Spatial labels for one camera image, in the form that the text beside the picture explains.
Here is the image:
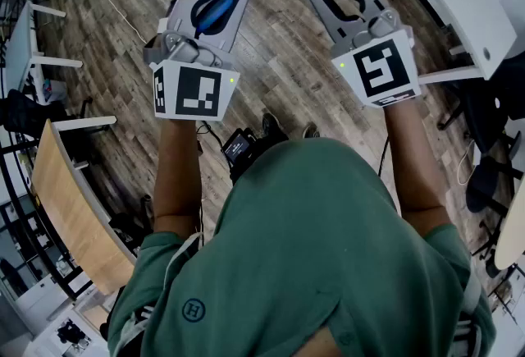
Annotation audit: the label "white harness strap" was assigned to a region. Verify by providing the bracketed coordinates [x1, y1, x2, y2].
[110, 231, 205, 357]
[450, 256, 486, 357]

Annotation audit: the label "wooden-top desk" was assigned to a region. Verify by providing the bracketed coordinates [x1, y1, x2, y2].
[30, 116, 137, 295]

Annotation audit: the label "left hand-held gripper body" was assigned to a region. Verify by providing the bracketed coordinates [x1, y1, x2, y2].
[142, 30, 241, 122]

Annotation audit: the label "black shelf frame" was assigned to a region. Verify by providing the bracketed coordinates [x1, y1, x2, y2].
[0, 133, 94, 301]

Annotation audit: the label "black cable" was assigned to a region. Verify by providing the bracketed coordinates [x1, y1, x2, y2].
[377, 135, 390, 178]
[195, 120, 226, 153]

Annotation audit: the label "person's left forearm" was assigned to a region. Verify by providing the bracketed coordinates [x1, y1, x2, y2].
[152, 117, 204, 241]

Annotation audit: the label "person's right forearm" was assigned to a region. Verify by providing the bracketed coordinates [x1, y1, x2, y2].
[383, 98, 454, 236]

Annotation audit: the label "round beige table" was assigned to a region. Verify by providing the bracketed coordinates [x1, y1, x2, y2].
[494, 176, 525, 271]

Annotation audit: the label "person's left shoe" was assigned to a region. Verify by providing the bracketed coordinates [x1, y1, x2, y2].
[261, 112, 283, 139]

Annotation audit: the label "black office chair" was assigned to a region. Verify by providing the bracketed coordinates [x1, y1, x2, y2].
[436, 71, 525, 217]
[0, 88, 94, 140]

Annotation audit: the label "black device with screen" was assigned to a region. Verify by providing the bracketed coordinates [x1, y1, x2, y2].
[221, 127, 263, 167]

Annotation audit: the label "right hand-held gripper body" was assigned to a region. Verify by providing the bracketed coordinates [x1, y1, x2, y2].
[330, 8, 422, 109]

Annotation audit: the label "person's black trousers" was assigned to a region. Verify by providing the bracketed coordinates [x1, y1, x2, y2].
[229, 126, 292, 186]

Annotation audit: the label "person's green shirt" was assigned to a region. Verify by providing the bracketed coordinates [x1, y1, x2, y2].
[107, 137, 498, 357]

